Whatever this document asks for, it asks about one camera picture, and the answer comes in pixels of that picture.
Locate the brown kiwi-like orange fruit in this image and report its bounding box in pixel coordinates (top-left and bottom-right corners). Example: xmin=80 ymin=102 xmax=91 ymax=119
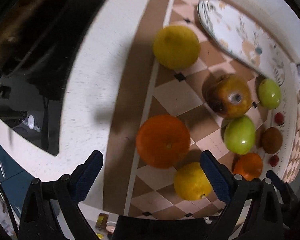
xmin=260 ymin=127 xmax=283 ymax=154

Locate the floral oval glass plate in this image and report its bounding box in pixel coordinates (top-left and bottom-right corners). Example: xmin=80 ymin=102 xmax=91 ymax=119
xmin=197 ymin=0 xmax=289 ymax=86

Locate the green apple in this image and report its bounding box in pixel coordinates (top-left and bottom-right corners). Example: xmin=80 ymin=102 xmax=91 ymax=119
xmin=257 ymin=79 xmax=282 ymax=109
xmin=223 ymin=115 xmax=256 ymax=155

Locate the large orange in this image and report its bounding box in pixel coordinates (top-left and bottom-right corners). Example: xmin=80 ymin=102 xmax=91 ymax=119
xmin=135 ymin=115 xmax=191 ymax=169

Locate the checkered brown table mat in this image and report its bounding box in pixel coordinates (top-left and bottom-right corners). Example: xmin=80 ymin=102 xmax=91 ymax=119
xmin=102 ymin=0 xmax=300 ymax=221

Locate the small orange tangerine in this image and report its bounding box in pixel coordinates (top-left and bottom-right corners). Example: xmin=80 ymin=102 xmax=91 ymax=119
xmin=233 ymin=153 xmax=263 ymax=181

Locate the black gas stove top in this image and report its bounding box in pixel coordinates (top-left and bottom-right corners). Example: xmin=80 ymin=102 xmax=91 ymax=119
xmin=0 ymin=0 xmax=106 ymax=156

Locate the brownish red apple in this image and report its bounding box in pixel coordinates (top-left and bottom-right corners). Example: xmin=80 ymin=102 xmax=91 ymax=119
xmin=202 ymin=74 xmax=252 ymax=120

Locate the red cherry tomato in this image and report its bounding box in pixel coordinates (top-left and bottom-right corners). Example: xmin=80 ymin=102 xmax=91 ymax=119
xmin=269 ymin=155 xmax=279 ymax=167
xmin=274 ymin=112 xmax=285 ymax=126

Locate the small yellow lemon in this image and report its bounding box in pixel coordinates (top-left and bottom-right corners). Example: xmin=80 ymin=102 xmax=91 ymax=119
xmin=173 ymin=162 xmax=212 ymax=201

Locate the large yellow citrus fruit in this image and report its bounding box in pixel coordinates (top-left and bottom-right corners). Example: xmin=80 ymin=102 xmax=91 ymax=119
xmin=153 ymin=25 xmax=200 ymax=70

